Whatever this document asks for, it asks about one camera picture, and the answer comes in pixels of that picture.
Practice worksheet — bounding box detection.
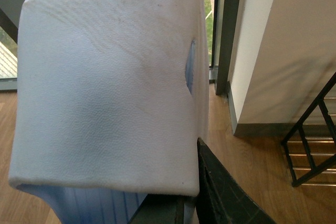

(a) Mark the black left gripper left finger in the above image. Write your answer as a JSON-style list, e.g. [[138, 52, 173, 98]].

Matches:
[[130, 194, 196, 223]]

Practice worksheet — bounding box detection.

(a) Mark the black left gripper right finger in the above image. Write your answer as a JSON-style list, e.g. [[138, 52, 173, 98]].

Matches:
[[196, 138, 275, 223]]

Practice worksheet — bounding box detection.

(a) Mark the light blue slipper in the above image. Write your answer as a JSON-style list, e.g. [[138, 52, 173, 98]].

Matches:
[[8, 0, 209, 223]]

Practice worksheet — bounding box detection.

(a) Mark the black metal shoe rack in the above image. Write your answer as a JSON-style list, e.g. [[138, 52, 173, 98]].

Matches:
[[281, 75, 335, 187]]

